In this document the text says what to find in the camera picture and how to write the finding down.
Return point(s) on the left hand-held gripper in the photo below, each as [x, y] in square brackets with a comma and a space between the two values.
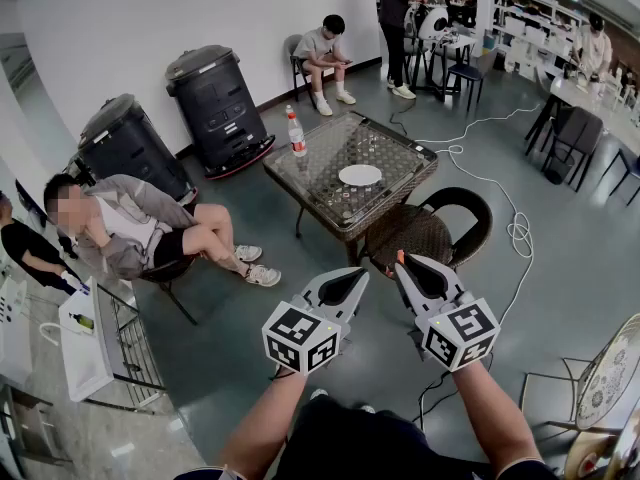
[300, 335]

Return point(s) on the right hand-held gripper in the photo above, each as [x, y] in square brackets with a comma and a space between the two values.
[462, 335]

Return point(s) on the white plate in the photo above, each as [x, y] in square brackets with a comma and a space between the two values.
[360, 174]

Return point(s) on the person's right forearm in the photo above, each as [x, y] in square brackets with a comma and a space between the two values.
[492, 418]

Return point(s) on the person's left forearm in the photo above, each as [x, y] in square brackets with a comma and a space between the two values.
[265, 418]

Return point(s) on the dark wicker chair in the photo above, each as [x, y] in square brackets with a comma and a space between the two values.
[415, 233]

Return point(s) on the person's light shoe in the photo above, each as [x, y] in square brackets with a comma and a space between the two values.
[367, 409]
[318, 394]

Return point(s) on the glass-topped wicker table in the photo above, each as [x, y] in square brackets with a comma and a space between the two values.
[350, 143]

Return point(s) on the person's dark clothing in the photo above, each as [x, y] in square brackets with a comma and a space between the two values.
[360, 448]

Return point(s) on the clear water bottle red cap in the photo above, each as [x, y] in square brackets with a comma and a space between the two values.
[297, 135]

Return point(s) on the dark low chair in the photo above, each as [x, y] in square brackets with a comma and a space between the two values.
[170, 280]

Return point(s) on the small black waste bin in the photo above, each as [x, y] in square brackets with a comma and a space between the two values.
[556, 174]

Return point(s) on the ornate metal patio chair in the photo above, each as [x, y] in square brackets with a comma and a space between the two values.
[605, 368]

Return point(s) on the black metal chair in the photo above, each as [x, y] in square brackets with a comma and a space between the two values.
[575, 133]

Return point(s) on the dark blue chair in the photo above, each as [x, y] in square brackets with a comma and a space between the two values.
[470, 70]

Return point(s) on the grey folding chair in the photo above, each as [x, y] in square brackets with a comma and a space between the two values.
[292, 63]

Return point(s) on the long light work table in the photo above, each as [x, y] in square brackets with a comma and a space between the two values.
[590, 100]

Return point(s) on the small white table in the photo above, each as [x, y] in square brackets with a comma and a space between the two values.
[457, 43]

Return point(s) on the white cabinet box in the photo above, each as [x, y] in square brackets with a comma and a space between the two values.
[82, 353]

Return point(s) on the white round robot head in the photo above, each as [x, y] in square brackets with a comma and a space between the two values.
[432, 20]

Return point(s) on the white storage shelving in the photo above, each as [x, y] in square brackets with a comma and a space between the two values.
[535, 23]

